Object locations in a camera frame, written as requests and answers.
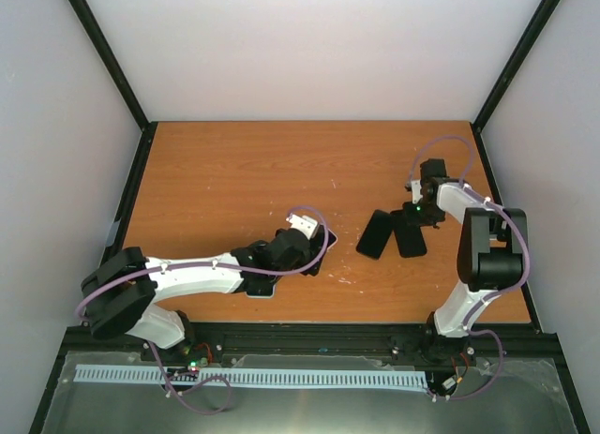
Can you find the light blue slotted cable duct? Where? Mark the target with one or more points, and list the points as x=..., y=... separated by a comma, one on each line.
x=264, y=378

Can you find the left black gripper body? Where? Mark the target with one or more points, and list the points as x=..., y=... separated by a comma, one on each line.
x=310, y=257

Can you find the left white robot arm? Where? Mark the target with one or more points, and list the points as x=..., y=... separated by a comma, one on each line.
x=122, y=296

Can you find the phone in blue case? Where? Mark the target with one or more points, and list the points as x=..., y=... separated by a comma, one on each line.
x=266, y=291

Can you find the grey metal front plate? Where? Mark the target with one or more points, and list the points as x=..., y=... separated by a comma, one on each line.
x=510, y=396

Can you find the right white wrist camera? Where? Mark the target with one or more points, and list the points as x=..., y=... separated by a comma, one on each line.
x=415, y=188

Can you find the left black frame post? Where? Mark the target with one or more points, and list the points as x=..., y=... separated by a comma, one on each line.
x=94, y=32

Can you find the black phone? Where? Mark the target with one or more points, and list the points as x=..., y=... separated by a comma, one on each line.
x=375, y=236

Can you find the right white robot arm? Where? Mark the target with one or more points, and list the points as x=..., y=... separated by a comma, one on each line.
x=492, y=256

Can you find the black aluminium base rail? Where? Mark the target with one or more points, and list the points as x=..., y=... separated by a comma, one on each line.
x=393, y=344

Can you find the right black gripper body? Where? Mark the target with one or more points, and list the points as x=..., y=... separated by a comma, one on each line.
x=425, y=215

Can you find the black phone case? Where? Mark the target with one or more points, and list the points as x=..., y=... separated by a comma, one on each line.
x=409, y=239

